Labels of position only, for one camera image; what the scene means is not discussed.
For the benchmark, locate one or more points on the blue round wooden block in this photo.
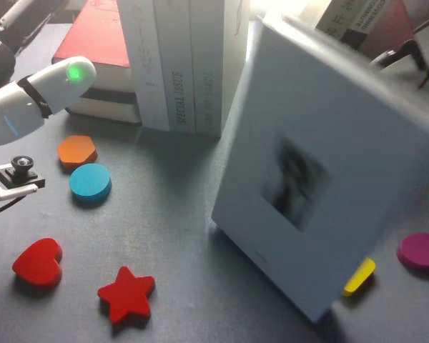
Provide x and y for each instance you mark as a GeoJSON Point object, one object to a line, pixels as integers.
{"type": "Point", "coordinates": [89, 180]}

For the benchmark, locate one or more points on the orange hexagon wooden block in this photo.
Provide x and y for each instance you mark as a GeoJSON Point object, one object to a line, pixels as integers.
{"type": "Point", "coordinates": [76, 149]}

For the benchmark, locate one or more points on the pale grey book with emblem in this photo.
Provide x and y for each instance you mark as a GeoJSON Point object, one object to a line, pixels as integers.
{"type": "Point", "coordinates": [214, 71]}

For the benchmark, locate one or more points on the white book with picture cover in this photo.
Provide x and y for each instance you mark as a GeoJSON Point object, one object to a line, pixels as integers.
{"type": "Point", "coordinates": [325, 125]}

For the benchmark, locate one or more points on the red heart wooden block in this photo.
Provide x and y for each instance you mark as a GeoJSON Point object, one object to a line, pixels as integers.
{"type": "Point", "coordinates": [35, 262]}

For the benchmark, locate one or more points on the red star wooden block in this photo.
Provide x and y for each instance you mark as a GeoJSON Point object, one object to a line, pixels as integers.
{"type": "Point", "coordinates": [127, 293]}

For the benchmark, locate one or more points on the purple oval wooden block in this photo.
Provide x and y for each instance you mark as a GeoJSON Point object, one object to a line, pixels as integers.
{"type": "Point", "coordinates": [423, 252]}

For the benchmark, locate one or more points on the grey table cloth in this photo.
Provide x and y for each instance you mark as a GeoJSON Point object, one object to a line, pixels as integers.
{"type": "Point", "coordinates": [164, 232]}

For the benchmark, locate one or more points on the wrist camera on white bracket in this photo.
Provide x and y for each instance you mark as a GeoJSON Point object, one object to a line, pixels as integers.
{"type": "Point", "coordinates": [19, 175]}

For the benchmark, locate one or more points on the grey book with Chinese title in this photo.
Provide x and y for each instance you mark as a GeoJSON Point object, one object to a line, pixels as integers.
{"type": "Point", "coordinates": [334, 18]}

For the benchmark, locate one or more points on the red hardcover book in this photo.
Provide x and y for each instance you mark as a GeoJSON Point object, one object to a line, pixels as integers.
{"type": "Point", "coordinates": [393, 28]}
{"type": "Point", "coordinates": [103, 109]}
{"type": "Point", "coordinates": [96, 39]}

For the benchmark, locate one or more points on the yellow square wooden block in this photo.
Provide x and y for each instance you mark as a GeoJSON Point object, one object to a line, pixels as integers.
{"type": "Point", "coordinates": [359, 277]}

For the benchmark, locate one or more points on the plain white spine book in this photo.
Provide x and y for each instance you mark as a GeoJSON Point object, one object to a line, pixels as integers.
{"type": "Point", "coordinates": [143, 71]}

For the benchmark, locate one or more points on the grey special issue book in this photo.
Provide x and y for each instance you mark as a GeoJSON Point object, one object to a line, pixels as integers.
{"type": "Point", "coordinates": [178, 71]}

